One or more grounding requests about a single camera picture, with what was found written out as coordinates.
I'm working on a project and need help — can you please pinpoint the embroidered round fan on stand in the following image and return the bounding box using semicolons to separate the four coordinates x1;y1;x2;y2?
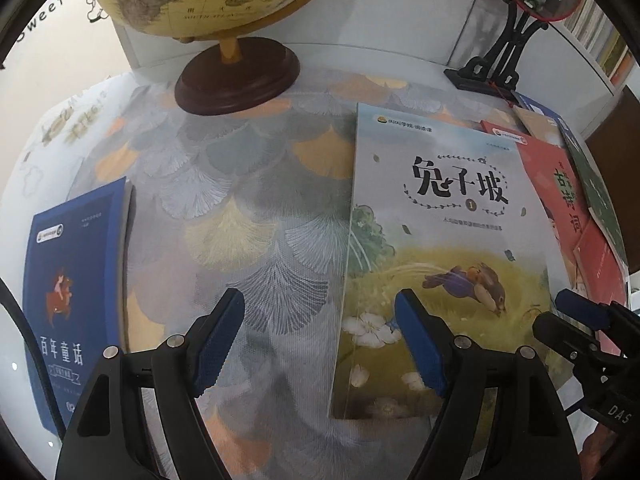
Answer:
445;0;588;101

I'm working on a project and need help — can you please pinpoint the royal blue book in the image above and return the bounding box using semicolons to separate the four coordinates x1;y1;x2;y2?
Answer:
514;91;576;133

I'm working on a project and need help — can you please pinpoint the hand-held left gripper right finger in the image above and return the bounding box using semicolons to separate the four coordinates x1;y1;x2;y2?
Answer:
394;287;583;480

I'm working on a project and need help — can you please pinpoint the dark blue horse cover book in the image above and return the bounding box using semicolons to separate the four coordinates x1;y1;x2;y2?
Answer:
22;177;136;433

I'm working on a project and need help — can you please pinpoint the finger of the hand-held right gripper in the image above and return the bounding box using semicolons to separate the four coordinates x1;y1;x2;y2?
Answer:
532;312;601;361
555;289;613;331

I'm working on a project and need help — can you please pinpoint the teal green leaf-print book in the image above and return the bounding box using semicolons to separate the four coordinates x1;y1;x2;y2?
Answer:
559;122;630;267

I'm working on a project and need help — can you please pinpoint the black cable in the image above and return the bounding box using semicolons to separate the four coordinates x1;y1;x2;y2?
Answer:
0;272;38;376

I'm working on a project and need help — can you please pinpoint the lettering wall sticker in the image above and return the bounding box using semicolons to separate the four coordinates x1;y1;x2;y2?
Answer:
15;0;66;46

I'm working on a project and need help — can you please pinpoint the row of pale spine books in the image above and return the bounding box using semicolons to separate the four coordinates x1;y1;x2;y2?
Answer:
565;0;632;86

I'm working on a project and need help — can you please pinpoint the ginkgo leaf tablecloth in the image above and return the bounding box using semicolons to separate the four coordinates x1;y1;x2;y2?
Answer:
65;67;626;480

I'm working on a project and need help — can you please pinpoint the red book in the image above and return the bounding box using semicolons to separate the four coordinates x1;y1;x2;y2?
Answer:
572;230;630;313
480;120;601;286

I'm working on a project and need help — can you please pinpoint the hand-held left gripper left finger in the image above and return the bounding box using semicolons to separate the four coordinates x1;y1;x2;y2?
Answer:
57;287;246;480

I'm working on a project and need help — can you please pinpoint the tan book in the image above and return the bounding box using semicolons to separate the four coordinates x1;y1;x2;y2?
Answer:
512;105;571;148

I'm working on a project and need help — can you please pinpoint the pale meadow cover book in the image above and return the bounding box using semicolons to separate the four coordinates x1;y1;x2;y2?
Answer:
330;102;566;421

